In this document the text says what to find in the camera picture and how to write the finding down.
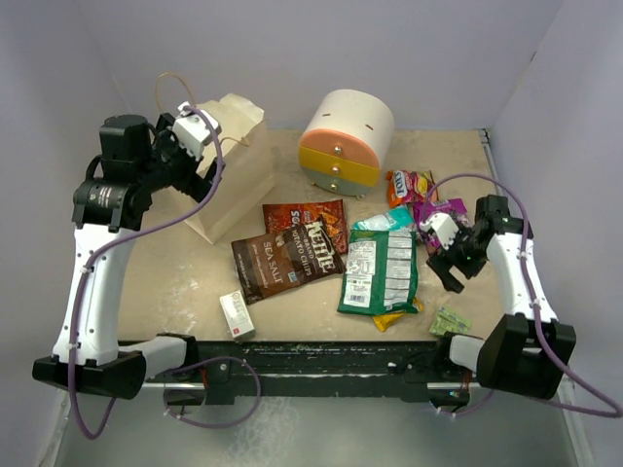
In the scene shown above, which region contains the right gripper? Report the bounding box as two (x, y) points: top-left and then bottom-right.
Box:
(427, 223), (489, 293)

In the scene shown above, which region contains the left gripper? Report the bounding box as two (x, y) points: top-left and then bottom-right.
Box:
(137, 114), (223, 203)

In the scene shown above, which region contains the light green snack packet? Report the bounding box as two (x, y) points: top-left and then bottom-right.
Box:
(429, 307), (471, 337)

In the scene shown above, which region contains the white paper bag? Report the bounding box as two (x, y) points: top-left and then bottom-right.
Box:
(183, 92), (275, 244)

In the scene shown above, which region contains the yellow snack packet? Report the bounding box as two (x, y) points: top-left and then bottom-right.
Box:
(373, 298), (424, 333)

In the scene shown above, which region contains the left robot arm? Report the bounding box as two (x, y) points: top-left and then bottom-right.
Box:
(32, 104), (224, 400)

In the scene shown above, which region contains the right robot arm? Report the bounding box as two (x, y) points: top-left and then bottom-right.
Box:
(219, 195), (576, 400)

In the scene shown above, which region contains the green snack bag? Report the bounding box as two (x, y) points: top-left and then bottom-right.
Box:
(337, 229), (419, 316)

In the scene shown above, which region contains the purple snack bag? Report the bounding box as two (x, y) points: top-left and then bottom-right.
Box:
(413, 198), (471, 256)

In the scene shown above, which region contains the teal snack bag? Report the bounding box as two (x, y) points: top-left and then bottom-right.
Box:
(352, 205), (415, 232)

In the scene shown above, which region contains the red chips bag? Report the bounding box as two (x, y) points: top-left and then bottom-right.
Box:
(262, 199), (348, 255)

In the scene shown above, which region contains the brown Kettle chips bag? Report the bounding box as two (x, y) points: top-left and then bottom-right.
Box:
(231, 217), (346, 305)

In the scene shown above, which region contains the orange Fox's candy bag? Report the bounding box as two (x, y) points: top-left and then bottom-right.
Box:
(385, 170), (435, 208)

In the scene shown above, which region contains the small white box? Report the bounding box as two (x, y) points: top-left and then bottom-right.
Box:
(219, 291), (256, 341)

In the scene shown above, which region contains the pastel mini drawer cabinet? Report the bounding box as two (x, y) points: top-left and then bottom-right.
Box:
(298, 90), (395, 198)

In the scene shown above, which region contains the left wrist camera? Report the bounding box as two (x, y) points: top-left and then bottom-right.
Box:
(172, 101), (222, 161)

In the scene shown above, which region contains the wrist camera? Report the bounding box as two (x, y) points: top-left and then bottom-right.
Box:
(172, 101), (222, 161)
(419, 212), (459, 250)

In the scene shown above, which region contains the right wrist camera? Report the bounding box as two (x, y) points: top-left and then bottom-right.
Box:
(419, 212), (459, 250)

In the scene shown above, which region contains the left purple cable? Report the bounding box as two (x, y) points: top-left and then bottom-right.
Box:
(66, 106), (262, 441)

